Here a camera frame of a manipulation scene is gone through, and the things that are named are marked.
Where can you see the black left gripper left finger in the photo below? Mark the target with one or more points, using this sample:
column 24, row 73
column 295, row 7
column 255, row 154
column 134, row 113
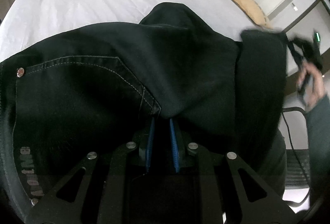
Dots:
column 106, row 179

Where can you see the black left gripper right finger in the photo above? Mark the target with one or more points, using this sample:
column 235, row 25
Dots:
column 215, row 185

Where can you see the black denim pants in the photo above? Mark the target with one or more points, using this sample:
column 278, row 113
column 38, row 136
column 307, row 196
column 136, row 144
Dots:
column 40, row 115

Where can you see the person's right hand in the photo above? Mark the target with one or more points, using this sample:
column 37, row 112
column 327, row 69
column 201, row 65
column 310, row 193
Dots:
column 310, row 85

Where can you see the yellow cushion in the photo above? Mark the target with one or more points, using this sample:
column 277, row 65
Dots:
column 254, row 12

